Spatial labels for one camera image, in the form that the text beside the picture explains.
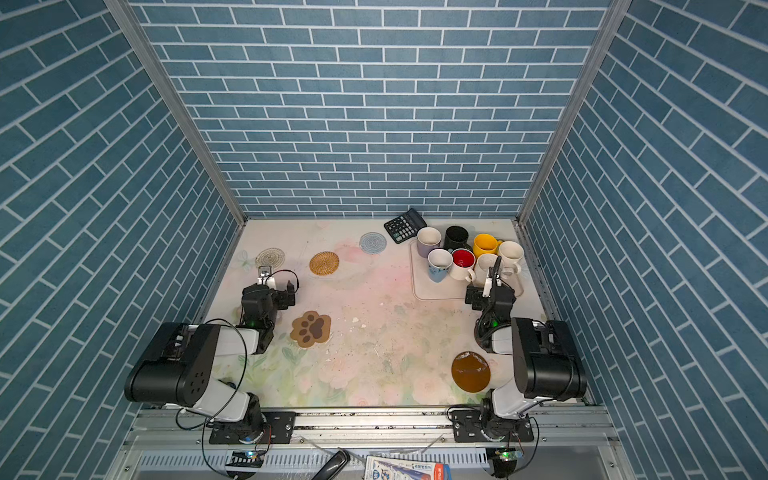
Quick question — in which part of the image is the light blue floral mug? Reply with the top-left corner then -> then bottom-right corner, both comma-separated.
427,249 -> 453,283

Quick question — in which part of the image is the printed paper box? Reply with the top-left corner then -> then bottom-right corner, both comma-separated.
363,456 -> 452,480

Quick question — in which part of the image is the pale woven round coaster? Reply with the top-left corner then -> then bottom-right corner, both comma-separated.
254,247 -> 285,270

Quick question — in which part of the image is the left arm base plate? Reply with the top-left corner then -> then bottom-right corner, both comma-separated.
208,411 -> 297,446

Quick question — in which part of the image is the white mug red inside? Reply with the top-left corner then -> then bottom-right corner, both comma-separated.
449,248 -> 476,283

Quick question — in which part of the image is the brown paw print coaster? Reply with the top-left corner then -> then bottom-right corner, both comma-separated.
290,311 -> 332,349

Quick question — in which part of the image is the black handheld device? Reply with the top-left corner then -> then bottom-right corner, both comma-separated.
312,450 -> 351,480

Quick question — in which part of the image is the tan rattan round coaster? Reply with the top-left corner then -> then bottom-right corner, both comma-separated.
309,251 -> 340,276

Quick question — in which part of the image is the blue woven round coaster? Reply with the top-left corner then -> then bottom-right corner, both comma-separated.
359,232 -> 387,255

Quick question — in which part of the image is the beige rectangular tray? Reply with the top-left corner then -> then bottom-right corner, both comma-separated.
409,240 -> 471,300

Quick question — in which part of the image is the white mug front right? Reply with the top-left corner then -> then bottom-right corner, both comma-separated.
472,254 -> 498,287

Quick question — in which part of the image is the white mug far right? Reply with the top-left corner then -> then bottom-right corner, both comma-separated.
497,240 -> 524,277

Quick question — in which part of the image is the yellow mug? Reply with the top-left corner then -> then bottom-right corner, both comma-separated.
472,234 -> 502,258

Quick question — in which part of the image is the black desk calculator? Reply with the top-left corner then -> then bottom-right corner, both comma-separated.
384,208 -> 427,244

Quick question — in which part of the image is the lilac mug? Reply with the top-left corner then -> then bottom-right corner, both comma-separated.
416,226 -> 442,258

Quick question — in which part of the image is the amber glossy round coaster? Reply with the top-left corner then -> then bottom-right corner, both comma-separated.
451,351 -> 491,393

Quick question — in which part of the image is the black mug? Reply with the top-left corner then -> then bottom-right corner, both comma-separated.
443,225 -> 469,251

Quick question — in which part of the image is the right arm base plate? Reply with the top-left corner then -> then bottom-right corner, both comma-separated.
446,406 -> 535,443

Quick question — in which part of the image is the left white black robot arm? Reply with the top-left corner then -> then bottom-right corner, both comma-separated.
124,280 -> 298,445

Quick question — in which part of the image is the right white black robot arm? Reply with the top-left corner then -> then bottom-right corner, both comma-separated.
465,282 -> 588,442

